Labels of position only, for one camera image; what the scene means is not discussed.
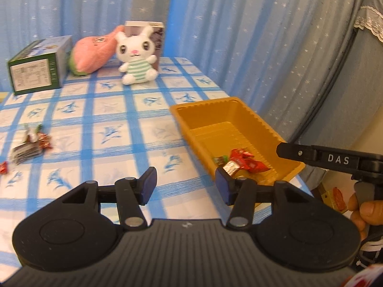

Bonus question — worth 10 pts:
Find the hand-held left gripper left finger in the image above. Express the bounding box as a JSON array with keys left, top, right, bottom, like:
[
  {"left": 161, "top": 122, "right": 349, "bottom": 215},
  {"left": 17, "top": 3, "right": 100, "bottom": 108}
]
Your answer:
[{"left": 61, "top": 166, "right": 158, "bottom": 231}]

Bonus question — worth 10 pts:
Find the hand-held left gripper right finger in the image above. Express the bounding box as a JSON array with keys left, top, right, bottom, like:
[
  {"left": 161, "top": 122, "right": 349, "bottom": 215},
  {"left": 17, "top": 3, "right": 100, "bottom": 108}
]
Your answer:
[{"left": 215, "top": 166, "right": 313, "bottom": 231}]

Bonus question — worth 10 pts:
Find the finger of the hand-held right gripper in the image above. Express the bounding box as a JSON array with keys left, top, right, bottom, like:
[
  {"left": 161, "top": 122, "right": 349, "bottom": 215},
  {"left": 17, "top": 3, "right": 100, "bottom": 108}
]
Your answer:
[{"left": 276, "top": 142, "right": 318, "bottom": 168}]

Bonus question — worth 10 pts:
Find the beige candy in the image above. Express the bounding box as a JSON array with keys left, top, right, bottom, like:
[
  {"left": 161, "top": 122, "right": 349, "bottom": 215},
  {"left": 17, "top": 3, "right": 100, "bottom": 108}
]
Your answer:
[{"left": 223, "top": 160, "right": 240, "bottom": 177}]

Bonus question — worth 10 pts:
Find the red twisted wrapper candy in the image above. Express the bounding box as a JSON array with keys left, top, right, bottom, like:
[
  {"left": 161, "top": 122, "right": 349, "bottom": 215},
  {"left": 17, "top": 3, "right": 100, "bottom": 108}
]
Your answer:
[{"left": 230, "top": 148, "right": 254, "bottom": 163}]

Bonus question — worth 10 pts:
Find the small red gold-print candy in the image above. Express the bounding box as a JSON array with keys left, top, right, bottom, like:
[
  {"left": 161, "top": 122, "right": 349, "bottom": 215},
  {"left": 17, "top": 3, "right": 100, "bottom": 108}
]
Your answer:
[{"left": 239, "top": 159, "right": 271, "bottom": 174}]

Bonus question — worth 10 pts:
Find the gold plastic tray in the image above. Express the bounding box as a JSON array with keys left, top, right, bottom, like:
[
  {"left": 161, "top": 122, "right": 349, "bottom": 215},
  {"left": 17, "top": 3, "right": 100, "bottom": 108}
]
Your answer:
[{"left": 170, "top": 96, "right": 306, "bottom": 186}]

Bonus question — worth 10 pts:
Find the red brown foil candy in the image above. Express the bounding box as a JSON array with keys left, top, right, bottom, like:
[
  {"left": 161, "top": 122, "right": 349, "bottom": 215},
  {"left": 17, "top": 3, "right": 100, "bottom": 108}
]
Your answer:
[{"left": 37, "top": 133, "right": 54, "bottom": 149}]

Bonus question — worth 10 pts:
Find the silver grey snack packet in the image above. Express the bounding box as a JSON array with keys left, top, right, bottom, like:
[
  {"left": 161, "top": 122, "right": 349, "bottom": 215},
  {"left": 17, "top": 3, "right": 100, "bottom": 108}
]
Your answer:
[{"left": 11, "top": 142, "right": 41, "bottom": 165}]

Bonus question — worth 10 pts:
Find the brown green candy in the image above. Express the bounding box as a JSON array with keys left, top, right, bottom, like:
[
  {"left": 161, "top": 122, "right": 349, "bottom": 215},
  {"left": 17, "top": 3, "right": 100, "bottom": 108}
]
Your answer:
[{"left": 23, "top": 125, "right": 42, "bottom": 143}]

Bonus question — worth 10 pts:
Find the person's right hand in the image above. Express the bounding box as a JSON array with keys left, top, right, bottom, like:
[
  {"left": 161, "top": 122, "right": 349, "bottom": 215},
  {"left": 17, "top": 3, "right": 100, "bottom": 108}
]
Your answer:
[{"left": 348, "top": 193, "right": 383, "bottom": 240}]

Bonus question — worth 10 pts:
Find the blue checked tablecloth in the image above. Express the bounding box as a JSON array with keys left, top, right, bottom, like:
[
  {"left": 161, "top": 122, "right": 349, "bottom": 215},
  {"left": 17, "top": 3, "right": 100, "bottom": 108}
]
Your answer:
[{"left": 0, "top": 56, "right": 301, "bottom": 278}]

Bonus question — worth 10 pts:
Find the yellow box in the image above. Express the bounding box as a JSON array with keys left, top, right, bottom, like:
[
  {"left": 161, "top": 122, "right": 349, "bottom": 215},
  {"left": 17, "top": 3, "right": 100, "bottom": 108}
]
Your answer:
[{"left": 317, "top": 182, "right": 349, "bottom": 214}]

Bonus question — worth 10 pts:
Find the grey lace-trimmed fabric cover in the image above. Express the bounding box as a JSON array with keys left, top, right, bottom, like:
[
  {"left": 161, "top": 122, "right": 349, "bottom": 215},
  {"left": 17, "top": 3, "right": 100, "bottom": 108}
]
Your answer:
[{"left": 287, "top": 0, "right": 383, "bottom": 190}]

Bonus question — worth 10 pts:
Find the red white printed clothing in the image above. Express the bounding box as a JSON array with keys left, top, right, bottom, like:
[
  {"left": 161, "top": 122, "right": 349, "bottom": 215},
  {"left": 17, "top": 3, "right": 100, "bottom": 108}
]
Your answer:
[{"left": 341, "top": 232, "right": 383, "bottom": 287}]

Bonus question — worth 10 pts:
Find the blue star print curtain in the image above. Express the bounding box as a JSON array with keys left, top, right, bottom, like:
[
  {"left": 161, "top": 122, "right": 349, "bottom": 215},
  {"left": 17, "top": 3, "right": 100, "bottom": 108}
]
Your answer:
[
  {"left": 0, "top": 0, "right": 172, "bottom": 92},
  {"left": 168, "top": 0, "right": 370, "bottom": 144}
]

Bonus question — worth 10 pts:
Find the white bunny plush toy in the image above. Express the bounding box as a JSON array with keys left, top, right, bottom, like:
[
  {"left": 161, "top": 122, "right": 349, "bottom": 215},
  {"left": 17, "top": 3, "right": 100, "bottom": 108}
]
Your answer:
[{"left": 115, "top": 26, "right": 159, "bottom": 85}]

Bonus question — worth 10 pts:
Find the pink peach plush toy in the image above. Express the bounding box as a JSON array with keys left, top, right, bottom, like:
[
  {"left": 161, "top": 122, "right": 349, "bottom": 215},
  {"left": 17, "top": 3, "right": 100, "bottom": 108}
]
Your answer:
[{"left": 69, "top": 25, "right": 124, "bottom": 77}]

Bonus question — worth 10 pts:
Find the grey floral print box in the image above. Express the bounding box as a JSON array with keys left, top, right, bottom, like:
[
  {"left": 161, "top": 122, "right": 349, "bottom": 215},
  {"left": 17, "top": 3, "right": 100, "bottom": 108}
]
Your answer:
[{"left": 124, "top": 21, "right": 165, "bottom": 69}]

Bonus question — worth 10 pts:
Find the green white cardboard box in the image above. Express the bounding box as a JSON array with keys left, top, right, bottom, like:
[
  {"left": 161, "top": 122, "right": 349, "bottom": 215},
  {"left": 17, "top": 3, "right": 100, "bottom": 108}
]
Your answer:
[{"left": 7, "top": 35, "right": 72, "bottom": 95}]

